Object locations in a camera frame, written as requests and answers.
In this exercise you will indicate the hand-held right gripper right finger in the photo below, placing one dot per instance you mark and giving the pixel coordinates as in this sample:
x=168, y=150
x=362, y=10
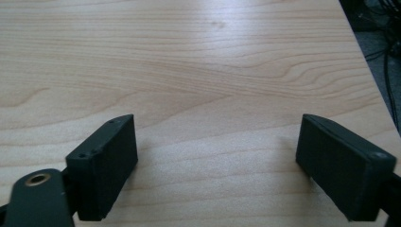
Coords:
x=339, y=164

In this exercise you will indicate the dark equipment on floor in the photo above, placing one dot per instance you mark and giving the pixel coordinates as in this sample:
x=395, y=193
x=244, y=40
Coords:
x=375, y=15

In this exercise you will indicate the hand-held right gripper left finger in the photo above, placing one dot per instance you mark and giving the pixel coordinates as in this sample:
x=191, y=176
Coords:
x=102, y=170

